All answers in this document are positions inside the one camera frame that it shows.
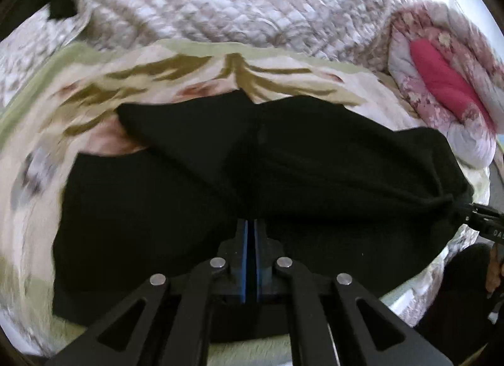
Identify floral plush blanket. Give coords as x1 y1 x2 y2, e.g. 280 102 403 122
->
0 37 492 366

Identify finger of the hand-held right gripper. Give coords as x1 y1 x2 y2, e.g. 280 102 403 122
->
459 201 494 220

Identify person's right hand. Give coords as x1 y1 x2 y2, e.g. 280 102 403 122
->
486 247 504 296

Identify black pants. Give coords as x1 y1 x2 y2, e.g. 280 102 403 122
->
51 89 475 345

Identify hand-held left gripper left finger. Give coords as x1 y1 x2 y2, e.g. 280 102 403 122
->
45 219 250 366

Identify pink pillow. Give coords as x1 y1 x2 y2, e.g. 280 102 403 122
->
409 39 497 131

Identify quilted leaf-print bedspread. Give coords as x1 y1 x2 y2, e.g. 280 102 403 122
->
0 0 453 109

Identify pink floral comforter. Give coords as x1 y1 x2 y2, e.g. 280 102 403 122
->
388 0 504 170

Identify person's dark clothing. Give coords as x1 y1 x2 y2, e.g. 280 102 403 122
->
413 242 504 366

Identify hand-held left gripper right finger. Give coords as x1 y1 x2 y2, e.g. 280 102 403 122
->
254 219 454 366

